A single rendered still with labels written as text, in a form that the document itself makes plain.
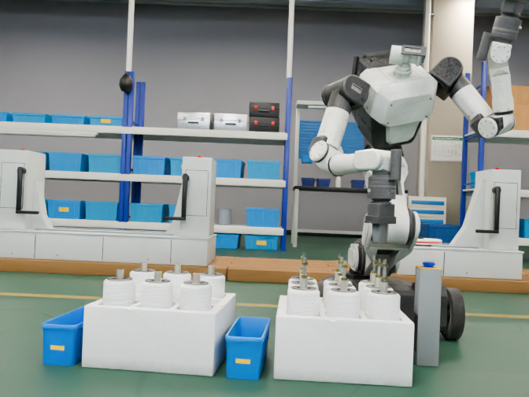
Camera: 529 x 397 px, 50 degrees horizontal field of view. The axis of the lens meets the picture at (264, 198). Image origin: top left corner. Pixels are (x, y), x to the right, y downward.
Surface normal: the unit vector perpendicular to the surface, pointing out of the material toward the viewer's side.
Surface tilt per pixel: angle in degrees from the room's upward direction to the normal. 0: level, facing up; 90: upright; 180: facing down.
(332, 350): 90
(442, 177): 90
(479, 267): 90
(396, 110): 128
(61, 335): 92
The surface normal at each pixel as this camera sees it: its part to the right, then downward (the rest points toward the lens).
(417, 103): 0.32, 0.63
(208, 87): -0.01, -0.01
